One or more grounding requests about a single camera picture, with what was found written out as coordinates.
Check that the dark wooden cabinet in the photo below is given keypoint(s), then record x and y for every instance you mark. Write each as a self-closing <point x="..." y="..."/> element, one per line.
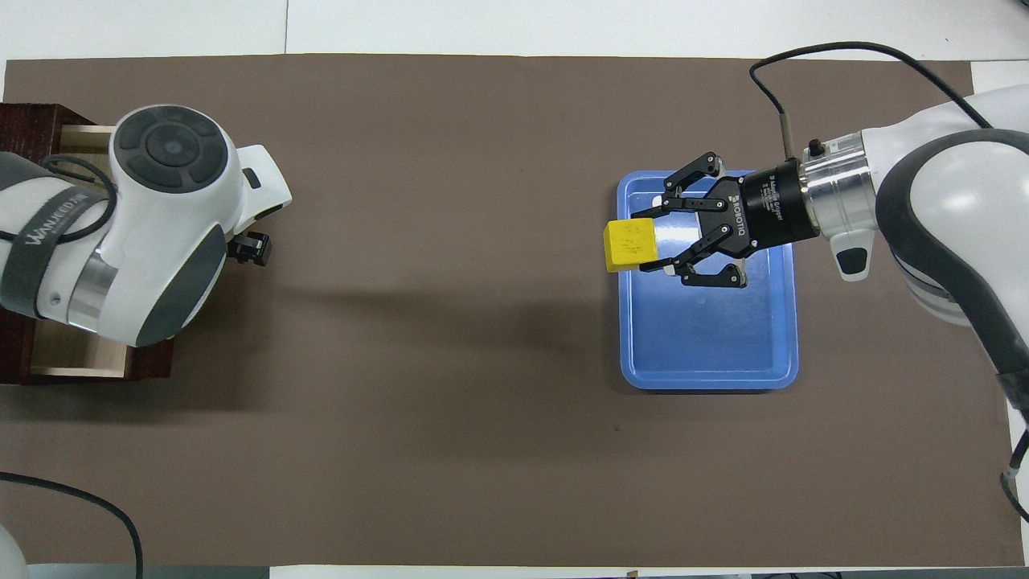
<point x="16" y="362"/>

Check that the blue plastic tray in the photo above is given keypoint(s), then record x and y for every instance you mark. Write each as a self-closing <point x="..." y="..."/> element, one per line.
<point x="707" y="338"/>

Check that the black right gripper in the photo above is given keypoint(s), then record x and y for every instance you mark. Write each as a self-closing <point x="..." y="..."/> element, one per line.
<point x="772" y="209"/>

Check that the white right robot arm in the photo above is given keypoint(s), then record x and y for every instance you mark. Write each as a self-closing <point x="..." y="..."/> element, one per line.
<point x="949" y="193"/>

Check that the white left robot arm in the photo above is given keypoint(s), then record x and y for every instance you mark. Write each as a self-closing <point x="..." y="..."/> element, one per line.
<point x="177" y="201"/>

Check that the yellow block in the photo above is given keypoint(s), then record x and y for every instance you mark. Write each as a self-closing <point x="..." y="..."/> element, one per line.
<point x="630" y="245"/>

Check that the brown table mat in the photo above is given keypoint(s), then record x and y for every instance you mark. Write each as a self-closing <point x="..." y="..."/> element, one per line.
<point x="442" y="362"/>

